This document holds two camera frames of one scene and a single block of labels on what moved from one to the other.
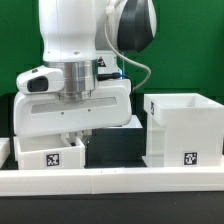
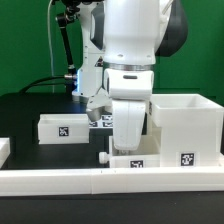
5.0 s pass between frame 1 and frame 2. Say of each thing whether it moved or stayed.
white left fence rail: stayed
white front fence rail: stayed
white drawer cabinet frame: stayed
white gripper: moved
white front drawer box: moved
